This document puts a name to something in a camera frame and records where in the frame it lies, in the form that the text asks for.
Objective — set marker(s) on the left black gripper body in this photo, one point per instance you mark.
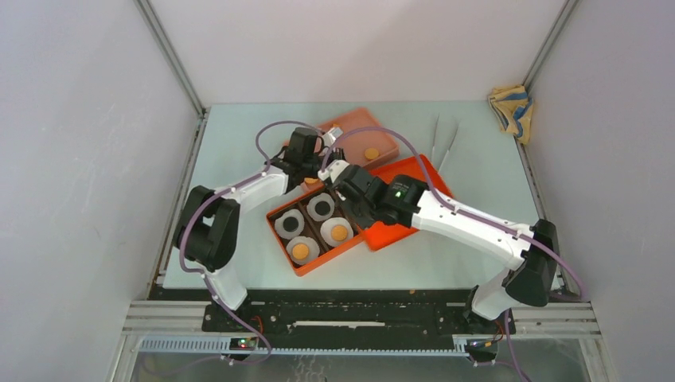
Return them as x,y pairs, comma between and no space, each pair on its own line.
312,165

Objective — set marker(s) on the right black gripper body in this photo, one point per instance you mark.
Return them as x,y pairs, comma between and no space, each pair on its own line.
345,185

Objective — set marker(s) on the black sandwich cookie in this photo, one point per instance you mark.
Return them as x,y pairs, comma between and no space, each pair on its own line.
323,208
290,224

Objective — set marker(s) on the pink cookie tray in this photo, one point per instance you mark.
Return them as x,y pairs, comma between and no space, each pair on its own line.
355,144

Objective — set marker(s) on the orange cookie box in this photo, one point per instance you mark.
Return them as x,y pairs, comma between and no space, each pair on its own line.
312,229

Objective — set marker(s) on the metal tongs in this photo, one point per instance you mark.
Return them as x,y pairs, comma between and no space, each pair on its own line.
443,137

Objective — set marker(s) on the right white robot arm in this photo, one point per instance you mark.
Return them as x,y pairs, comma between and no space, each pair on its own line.
525,251

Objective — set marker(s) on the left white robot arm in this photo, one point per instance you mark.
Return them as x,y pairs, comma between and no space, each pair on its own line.
207,230

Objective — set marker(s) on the white paper cup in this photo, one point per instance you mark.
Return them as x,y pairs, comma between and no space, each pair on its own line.
310,242
289,235
313,201
326,227

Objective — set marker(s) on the yellow blue cloth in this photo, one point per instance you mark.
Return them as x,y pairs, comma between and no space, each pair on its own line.
513,108

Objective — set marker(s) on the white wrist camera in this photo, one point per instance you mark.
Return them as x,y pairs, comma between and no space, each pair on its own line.
331,173

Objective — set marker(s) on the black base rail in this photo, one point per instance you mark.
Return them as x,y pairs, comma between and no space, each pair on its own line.
378,320

